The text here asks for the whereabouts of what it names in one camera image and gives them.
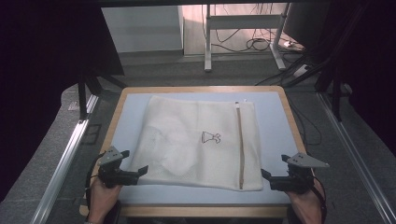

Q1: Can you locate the person's right hand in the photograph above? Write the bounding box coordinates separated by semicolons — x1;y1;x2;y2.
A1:
286;178;325;224

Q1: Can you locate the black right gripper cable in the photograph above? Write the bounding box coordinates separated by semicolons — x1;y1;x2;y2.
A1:
312;175;329;224

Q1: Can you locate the light blue table mat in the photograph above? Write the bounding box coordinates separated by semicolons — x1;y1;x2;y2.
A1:
110;91;301;205

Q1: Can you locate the dark floor grate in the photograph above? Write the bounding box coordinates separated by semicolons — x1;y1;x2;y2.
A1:
80;123;103;146

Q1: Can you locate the white power strip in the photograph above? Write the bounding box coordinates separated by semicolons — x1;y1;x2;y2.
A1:
291;63;311;79

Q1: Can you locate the white cabinet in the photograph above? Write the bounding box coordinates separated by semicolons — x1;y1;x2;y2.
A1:
100;6;185;54

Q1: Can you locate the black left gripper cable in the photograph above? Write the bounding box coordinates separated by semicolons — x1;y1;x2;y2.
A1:
84;151;107;203

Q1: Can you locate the person's left hand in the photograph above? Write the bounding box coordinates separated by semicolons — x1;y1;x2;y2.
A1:
88;177;123;224

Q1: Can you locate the white mesh laundry bag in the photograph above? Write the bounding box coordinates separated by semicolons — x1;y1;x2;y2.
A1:
128;94;265;191

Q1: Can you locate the black cable beside table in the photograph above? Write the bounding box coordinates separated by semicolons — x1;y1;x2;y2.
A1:
289;98;323;147

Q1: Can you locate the wooden table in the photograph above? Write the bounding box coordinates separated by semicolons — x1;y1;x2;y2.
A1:
78;85;316;219

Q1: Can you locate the long aluminium rail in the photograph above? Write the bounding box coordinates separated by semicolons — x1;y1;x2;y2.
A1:
317;92;396;224
30;93;101;224

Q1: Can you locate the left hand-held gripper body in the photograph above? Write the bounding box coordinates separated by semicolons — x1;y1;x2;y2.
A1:
96;146;140;189

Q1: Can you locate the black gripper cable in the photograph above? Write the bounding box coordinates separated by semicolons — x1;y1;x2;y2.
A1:
312;175;329;224
84;151;107;203

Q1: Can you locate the tangle of black floor cables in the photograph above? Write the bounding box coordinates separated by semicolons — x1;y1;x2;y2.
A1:
210;3;283;54

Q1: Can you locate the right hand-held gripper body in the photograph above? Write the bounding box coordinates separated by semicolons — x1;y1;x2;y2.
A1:
269;151;331;195

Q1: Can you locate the black metal stand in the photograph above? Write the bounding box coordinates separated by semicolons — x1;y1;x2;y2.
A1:
77;70;129;121
313;3;369;123

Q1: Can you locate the white desk frame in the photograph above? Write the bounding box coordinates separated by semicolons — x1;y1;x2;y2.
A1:
203;3;291;73

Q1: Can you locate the black curtain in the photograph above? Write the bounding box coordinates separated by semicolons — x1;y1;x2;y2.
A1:
0;0;126;202
326;0;396;158

